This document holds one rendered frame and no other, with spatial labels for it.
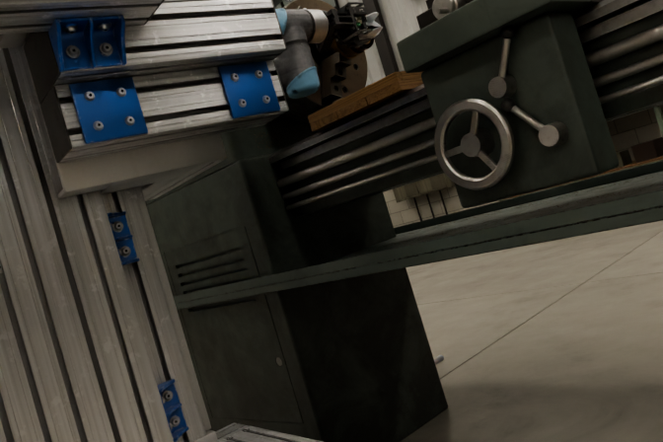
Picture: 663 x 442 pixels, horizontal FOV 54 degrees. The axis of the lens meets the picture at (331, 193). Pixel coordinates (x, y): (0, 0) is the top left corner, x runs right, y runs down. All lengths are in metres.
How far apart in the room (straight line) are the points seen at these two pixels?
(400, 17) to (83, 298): 9.19
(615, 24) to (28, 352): 1.02
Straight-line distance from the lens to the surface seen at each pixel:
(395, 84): 1.37
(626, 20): 1.15
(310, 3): 1.81
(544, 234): 1.08
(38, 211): 1.07
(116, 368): 1.08
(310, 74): 1.41
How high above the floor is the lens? 0.66
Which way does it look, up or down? 2 degrees up
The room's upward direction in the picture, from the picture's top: 17 degrees counter-clockwise
